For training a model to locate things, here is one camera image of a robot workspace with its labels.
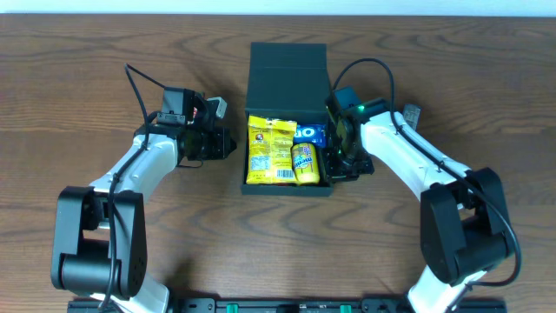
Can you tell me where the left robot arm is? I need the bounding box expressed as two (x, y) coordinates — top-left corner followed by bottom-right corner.
(50, 123), (236, 312)

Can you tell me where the yellow Hacks candy bag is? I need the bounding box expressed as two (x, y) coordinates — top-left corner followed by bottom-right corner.
(246, 115), (297, 184)

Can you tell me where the dark green box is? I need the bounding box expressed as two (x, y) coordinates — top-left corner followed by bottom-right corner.
(241, 41), (335, 197)

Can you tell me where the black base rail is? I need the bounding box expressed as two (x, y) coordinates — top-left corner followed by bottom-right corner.
(67, 297), (507, 313)

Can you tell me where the yellow Mentos roll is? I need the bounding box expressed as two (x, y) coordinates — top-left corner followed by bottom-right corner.
(292, 143), (321, 185)

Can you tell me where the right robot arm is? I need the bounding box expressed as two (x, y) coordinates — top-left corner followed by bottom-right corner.
(325, 97), (520, 312)

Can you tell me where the blue Oreo cookie pack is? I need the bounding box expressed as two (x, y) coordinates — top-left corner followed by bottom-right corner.
(293, 124), (327, 148)

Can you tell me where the small dark blue box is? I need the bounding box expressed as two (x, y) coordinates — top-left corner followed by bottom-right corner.
(402, 103), (422, 130)

